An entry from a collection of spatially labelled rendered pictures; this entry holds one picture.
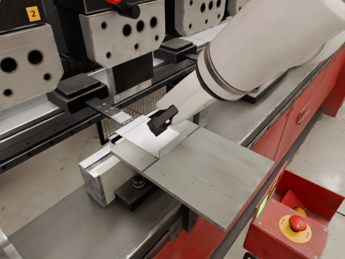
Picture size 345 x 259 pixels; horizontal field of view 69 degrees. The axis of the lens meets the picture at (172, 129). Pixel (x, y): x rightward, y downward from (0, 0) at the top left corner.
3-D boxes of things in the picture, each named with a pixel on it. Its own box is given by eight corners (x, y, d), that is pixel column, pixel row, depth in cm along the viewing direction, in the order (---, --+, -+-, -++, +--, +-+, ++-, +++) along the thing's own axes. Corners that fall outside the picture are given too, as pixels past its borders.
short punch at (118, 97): (117, 106, 48) (110, 57, 42) (111, 102, 49) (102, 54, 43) (154, 87, 54) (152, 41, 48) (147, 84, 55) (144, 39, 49)
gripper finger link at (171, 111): (194, 90, 38) (184, 100, 43) (153, 118, 36) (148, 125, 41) (198, 96, 38) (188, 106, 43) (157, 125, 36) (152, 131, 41)
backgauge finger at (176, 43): (212, 77, 79) (214, 61, 76) (153, 56, 92) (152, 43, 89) (232, 65, 86) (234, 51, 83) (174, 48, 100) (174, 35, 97)
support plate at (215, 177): (224, 233, 37) (225, 228, 36) (110, 153, 51) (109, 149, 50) (274, 165, 48) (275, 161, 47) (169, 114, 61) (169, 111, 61)
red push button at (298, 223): (300, 241, 59) (305, 232, 56) (283, 230, 61) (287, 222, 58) (305, 228, 61) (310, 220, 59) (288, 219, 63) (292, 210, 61)
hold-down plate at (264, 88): (253, 104, 87) (255, 96, 85) (240, 99, 90) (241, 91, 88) (286, 75, 105) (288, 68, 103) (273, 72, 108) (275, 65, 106)
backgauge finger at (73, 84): (109, 141, 54) (105, 122, 51) (48, 100, 68) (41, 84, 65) (148, 116, 62) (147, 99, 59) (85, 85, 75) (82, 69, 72)
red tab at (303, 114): (299, 125, 132) (303, 113, 128) (295, 123, 133) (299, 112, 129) (308, 113, 141) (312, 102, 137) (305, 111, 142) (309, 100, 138)
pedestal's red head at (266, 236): (302, 288, 61) (330, 251, 50) (242, 247, 69) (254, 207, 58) (324, 229, 73) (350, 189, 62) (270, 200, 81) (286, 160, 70)
